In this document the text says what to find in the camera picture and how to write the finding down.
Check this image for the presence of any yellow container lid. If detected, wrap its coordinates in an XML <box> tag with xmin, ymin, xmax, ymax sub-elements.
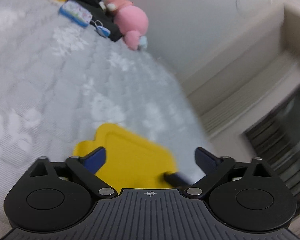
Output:
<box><xmin>72</xmin><ymin>124</ymin><xmax>178</xmax><ymax>192</ymax></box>

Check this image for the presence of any pink plush pig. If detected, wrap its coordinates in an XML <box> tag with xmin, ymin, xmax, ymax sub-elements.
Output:
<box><xmin>99</xmin><ymin>0</ymin><xmax>149</xmax><ymax>50</ymax></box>

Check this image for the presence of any blue white pencil case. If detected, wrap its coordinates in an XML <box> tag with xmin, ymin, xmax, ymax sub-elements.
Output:
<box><xmin>59</xmin><ymin>0</ymin><xmax>93</xmax><ymax>28</ymax></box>

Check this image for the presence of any black cloth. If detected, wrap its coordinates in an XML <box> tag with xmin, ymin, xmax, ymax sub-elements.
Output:
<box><xmin>70</xmin><ymin>0</ymin><xmax>122</xmax><ymax>42</ymax></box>

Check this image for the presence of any blue keychain tag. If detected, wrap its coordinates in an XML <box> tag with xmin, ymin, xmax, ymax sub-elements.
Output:
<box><xmin>90</xmin><ymin>20</ymin><xmax>111</xmax><ymax>38</ymax></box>

